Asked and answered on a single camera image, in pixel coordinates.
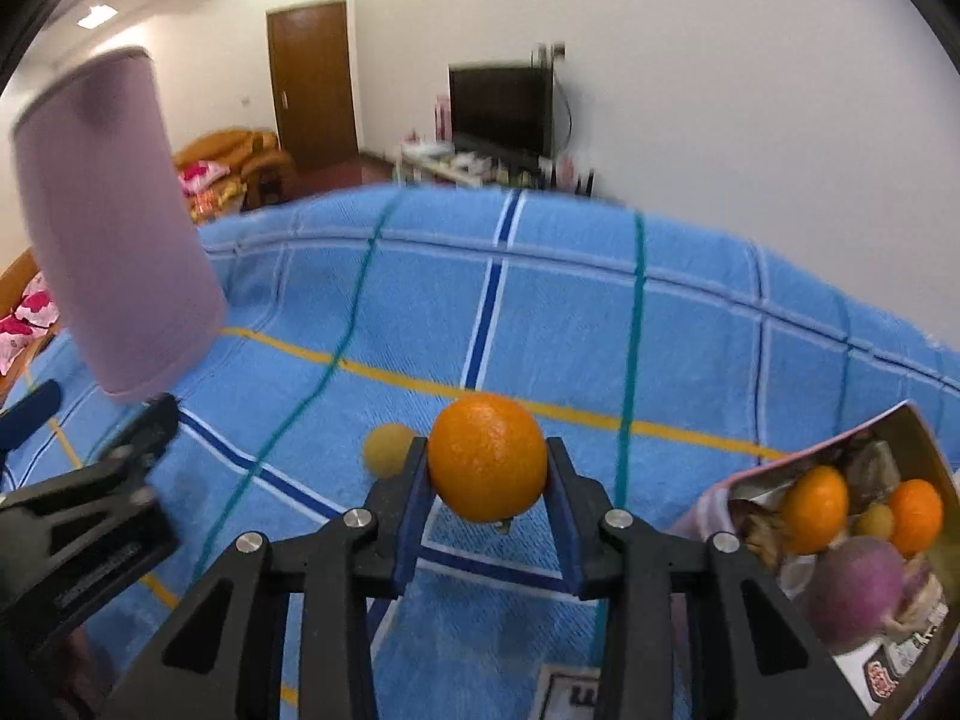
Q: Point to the white television stand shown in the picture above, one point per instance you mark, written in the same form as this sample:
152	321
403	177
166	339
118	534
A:
450	169

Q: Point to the orange leather armchair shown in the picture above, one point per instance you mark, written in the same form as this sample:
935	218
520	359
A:
255	165

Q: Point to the square ceiling light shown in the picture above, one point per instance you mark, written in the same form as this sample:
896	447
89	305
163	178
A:
97	15

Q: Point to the wall socket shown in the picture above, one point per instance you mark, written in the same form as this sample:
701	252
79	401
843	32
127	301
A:
549	51

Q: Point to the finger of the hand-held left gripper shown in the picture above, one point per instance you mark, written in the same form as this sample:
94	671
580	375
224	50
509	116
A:
30	412
146	427

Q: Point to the brown wooden door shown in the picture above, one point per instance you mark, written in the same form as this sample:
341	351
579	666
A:
311	82

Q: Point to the pink flowered pillow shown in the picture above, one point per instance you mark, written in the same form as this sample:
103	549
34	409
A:
26	322
201	178

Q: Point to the small orange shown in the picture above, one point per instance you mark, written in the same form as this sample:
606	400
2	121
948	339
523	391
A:
487	457

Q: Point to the printed pink tin box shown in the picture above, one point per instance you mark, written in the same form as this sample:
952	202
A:
919	431

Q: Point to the purple tumbler cup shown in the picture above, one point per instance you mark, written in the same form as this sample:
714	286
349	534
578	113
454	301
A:
112	240

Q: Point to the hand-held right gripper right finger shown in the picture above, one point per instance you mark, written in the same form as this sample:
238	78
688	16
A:
566	540

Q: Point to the small yellow-brown fruit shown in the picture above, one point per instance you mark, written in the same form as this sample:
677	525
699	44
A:
874	521
386	450

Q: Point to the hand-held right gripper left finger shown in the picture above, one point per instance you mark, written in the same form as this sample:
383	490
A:
409	532

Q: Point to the large orange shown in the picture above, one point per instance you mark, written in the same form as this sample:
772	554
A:
814	510

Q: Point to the pink bottle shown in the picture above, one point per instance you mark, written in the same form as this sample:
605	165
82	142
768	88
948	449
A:
442	116

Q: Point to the purple passion fruit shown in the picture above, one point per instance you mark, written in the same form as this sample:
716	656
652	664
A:
855	592

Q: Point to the black television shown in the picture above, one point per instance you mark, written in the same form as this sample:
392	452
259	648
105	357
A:
499	105

